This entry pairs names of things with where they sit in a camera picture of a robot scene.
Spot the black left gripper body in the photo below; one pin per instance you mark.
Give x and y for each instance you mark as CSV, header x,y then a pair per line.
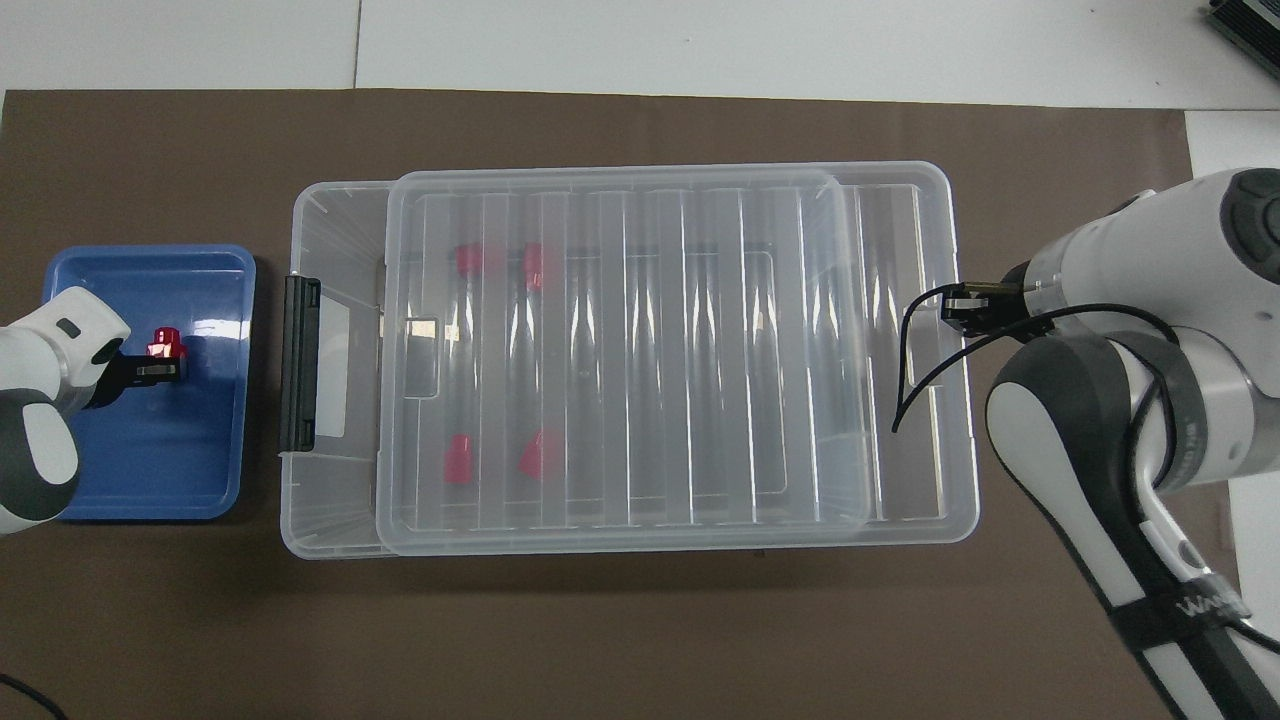
x,y
118,372

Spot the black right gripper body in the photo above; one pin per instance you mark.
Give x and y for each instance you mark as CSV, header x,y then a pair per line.
x,y
1005,312

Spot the clear ribbed plastic lid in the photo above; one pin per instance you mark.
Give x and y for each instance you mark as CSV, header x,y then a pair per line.
x,y
700,350

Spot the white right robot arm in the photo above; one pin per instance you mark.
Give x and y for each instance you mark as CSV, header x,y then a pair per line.
x,y
1150,260

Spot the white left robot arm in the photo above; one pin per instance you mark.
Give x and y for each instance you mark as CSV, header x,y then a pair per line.
x,y
40,400

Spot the blue plastic tray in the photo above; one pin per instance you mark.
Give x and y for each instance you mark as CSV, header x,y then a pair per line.
x,y
170,460

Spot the clear plastic storage box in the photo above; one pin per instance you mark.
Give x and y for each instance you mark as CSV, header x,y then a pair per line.
x,y
335,500

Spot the grey finned device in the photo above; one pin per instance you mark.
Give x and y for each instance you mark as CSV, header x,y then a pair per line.
x,y
1250,22

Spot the brown table mat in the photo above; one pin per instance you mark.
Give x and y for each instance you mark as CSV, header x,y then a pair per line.
x,y
640,640

